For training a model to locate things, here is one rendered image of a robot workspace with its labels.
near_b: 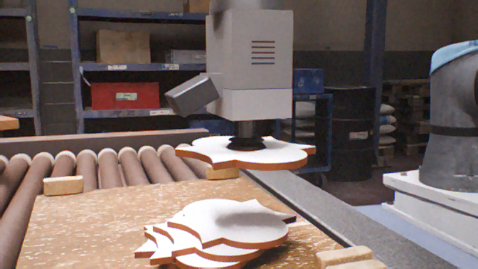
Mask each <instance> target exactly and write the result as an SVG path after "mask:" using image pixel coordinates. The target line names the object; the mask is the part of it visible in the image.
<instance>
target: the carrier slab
mask: <svg viewBox="0 0 478 269"><path fill-rule="evenodd" d="M208 199H227V200H232V201H239V202H244V201H250V200H253V199H256V200H257V202H258V203H259V205H261V206H264V207H265V208H268V209H271V210H273V211H277V212H281V213H288V214H293V215H296V222H294V223H289V224H287V225H288V229H289V235H288V239H287V240H286V241H285V242H284V243H282V244H280V245H278V246H275V247H271V250H266V251H265V252H264V253H263V254H262V255H259V256H258V257H256V258H253V259H251V260H250V261H249V262H247V263H246V265H245V266H244V267H242V268H241V269H314V258H315V254H316V253H320V252H324V251H330V250H342V249H346V248H344V247H343V246H341V245H340V244H338V243H337V242H336V241H333V240H332V239H330V237H328V235H326V234H325V233H323V232H321V231H320V230H318V229H317V228H315V226H313V225H312V224H310V223H308V222H307V221H305V220H304V219H303V218H301V217H300V216H298V215H297V214H296V213H295V212H293V211H292V210H290V209H289V208H287V207H286V206H284V205H282V203H280V202H279V201H278V200H277V199H274V198H273V197H271V196H270V195H269V194H267V193H266V192H264V190H262V189H261V188H259V187H258V186H256V185H254V183H252V182H251V181H248V180H247V179H246V178H245V177H244V176H242V175H240V176H239V177H238V178H237V179H221V180H212V181H209V180H207V179H201V180H192V181H178V182H169V183H161V184H145V185H138V186H122V187H115V188H114V189H98V190H91V191H83V193H79V194H66V195H49V196H45V195H37V198H36V200H35V203H34V205H33V211H32V214H31V218H30V222H29V224H28V227H27V231H26V235H25V238H24V242H23V246H22V249H21V254H20V255H19V257H18V262H17V266H16V269H168V268H166V267H164V266H163V265H152V266H149V264H150V258H135V257H134V252H135V251H136V250H137V249H138V248H140V247H142V246H143V245H144V244H145V243H146V242H147V241H148V240H149V239H147V238H146V237H144V225H155V224H161V223H166V222H167V221H168V220H169V219H171V218H173V217H174V215H175V214H176V213H178V212H180V211H183V209H184V208H185V207H186V206H188V205H189V204H191V203H193V202H195V201H202V200H208Z"/></svg>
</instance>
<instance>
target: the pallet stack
mask: <svg viewBox="0 0 478 269"><path fill-rule="evenodd" d="M388 85H392V86H393V89H392V90H388ZM388 96H390V97H388ZM423 97H425V99H424V98H423ZM387 98H388V100H387ZM406 98H407V100H406ZM381 104H384V105H389V106H391V107H393V108H395V111H393V112H392V113H390V114H388V115H391V116H392V117H394V118H396V121H395V122H394V123H391V124H390V125H391V126H394V127H395V128H396V129H397V130H393V131H392V132H389V133H386V134H387V135H389V136H391V137H392V138H393V139H395V142H394V143H390V144H391V145H394V151H404V153H405V154H402V155H405V156H419V155H425V152H418V150H419V149H422V148H427V144H428V141H429V138H430V79H427V80H383V90H382V98H381ZM400 146H401V147H400Z"/></svg>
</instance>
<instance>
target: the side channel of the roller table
mask: <svg viewBox="0 0 478 269"><path fill-rule="evenodd" d="M208 137H210V132H209V131H208V130H206V129H204V128H201V129H186V130H156V131H141V132H112V133H96V134H67V135H51V136H36V137H21V138H5V139H0V155H4V156H5V157H7V158H8V159H9V161H10V159H11V158H12V157H13V156H14V155H17V154H27V155H29V156H30V157H31V160H33V158H34V157H35V156H36V155H37V154H40V153H41V152H47V153H50V154H51V155H52V156H53V158H54V160H55V158H56V157H57V155H58V154H60V153H61V152H64V151H69V152H72V153H73V154H74V156H75V158H78V155H79V153H81V152H82V151H83V150H86V149H87V150H91V151H93V152H94V153H95V154H96V156H98V155H99V153H100V152H101V151H102V150H103V149H104V148H111V149H112V150H113V151H115V152H116V154H117V157H118V154H119V152H120V150H121V149H122V148H124V147H131V148H132V149H135V151H136V152H137V154H138V153H139V149H140V148H141V147H143V146H150V147H153V148H154V149H155V151H156V152H158V148H159V147H160V146H162V145H164V144H166V145H169V146H172V147H173V148H174V149H176V147H177V146H178V145H179V144H189V145H190V146H191V147H192V142H193V141H195V140H198V139H203V138H208ZM96 166H99V165H98V163H97V165H96Z"/></svg>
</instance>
